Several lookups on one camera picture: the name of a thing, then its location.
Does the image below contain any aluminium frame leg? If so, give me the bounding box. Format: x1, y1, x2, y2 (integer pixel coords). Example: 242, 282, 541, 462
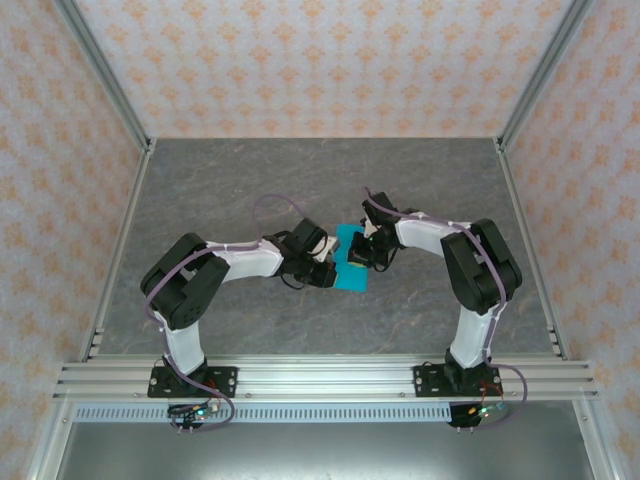
572, 399, 619, 480
24, 399, 76, 480

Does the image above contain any grey metal shelf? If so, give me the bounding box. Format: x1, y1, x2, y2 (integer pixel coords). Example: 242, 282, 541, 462
54, 422, 596, 480

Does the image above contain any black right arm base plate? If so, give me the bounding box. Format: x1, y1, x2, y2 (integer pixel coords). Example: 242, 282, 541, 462
413, 364, 504, 400

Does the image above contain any blue paper sheet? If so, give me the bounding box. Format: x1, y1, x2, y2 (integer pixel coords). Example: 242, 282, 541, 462
332, 223, 370, 292

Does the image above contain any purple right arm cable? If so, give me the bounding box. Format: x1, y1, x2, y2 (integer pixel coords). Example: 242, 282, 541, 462
360, 185, 530, 432

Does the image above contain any aluminium table side rail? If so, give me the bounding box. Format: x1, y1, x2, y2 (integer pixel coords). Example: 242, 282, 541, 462
493, 137, 570, 362
77, 138, 157, 362

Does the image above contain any slotted grey cable duct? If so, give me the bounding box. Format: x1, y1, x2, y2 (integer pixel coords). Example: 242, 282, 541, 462
73, 404, 454, 424

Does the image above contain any aluminium frame post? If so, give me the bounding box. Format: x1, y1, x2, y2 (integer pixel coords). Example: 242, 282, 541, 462
497, 0, 594, 151
52, 0, 154, 151

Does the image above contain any aluminium mounting rail beam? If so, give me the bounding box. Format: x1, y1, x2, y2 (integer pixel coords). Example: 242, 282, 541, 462
52, 354, 599, 401

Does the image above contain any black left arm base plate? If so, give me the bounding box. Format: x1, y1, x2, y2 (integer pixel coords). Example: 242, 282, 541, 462
147, 366, 239, 400

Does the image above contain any circuit board with green light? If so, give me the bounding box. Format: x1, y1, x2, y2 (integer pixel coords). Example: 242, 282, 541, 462
167, 402, 221, 421
467, 402, 506, 419

